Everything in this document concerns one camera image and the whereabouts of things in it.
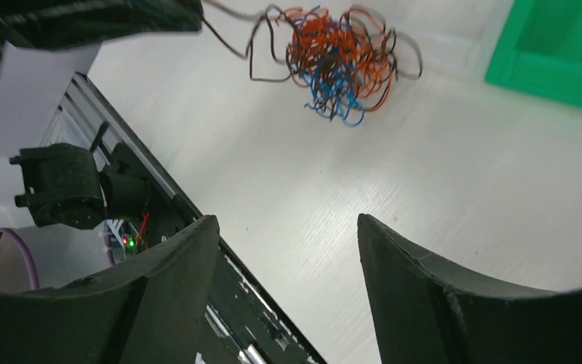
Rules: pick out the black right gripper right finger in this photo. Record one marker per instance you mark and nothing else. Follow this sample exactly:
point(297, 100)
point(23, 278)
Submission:
point(429, 309)

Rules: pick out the green plastic bin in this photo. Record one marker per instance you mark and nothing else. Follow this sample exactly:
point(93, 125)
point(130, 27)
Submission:
point(539, 51)

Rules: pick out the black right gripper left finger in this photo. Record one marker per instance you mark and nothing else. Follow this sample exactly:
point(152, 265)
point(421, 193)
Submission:
point(148, 309)

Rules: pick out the aluminium frame rail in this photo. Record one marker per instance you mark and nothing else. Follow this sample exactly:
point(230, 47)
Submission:
point(120, 130)

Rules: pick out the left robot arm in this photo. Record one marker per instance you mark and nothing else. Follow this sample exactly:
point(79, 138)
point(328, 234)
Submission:
point(60, 183)

